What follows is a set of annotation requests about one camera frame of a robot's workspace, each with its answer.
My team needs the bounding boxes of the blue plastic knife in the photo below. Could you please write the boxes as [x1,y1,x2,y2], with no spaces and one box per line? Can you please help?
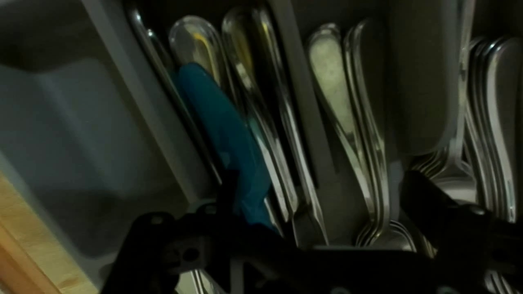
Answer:
[171,63,277,230]

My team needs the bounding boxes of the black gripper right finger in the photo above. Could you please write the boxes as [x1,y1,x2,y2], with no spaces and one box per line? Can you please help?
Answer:
[398,169,523,294]

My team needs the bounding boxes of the steel fork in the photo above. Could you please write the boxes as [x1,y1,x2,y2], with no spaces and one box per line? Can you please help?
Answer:
[406,0,482,205]
[464,34,519,225]

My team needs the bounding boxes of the steel spoon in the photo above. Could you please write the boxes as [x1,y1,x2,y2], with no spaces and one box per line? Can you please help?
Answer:
[303,22,384,248]
[341,17,418,253]

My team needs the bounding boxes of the silver spoons left compartment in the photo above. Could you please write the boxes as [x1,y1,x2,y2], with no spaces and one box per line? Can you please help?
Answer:
[122,3,225,187]

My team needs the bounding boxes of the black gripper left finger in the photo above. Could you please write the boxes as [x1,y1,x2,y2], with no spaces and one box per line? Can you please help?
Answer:
[99,169,315,294]

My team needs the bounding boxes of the grey plastic utensil tray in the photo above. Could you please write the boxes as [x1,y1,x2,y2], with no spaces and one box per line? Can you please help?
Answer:
[0,0,523,294]

